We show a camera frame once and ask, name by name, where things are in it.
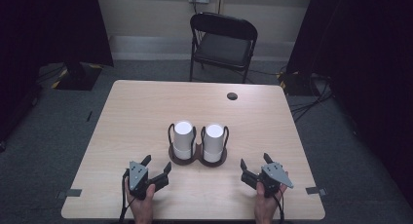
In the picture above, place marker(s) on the black curtain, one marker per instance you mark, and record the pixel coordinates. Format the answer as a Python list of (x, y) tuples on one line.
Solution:
[(367, 55), (48, 39)]

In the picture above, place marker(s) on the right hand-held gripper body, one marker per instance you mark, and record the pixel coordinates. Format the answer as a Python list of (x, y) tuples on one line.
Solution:
[(274, 173)]

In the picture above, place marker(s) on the black stand base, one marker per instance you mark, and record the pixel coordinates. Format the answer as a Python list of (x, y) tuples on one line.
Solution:
[(78, 76), (297, 82)]

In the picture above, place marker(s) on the person's right hand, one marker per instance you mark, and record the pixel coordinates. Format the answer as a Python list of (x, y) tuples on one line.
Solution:
[(264, 209)]

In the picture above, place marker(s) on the black folding chair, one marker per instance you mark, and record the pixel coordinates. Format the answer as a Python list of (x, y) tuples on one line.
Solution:
[(224, 48)]

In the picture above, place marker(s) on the small black floor strip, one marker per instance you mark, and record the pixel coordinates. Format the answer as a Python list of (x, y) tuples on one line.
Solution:
[(89, 116)]

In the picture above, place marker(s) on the grey tape strip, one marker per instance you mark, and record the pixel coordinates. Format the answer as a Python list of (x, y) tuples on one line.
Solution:
[(69, 193), (316, 191)]

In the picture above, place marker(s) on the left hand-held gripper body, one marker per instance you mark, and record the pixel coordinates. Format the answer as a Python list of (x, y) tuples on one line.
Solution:
[(138, 175)]

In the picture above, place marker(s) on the person's left hand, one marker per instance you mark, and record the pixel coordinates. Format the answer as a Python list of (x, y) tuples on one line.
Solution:
[(142, 209)]

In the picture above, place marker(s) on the white cup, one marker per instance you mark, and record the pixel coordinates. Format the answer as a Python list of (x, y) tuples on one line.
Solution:
[(183, 136), (214, 139)]

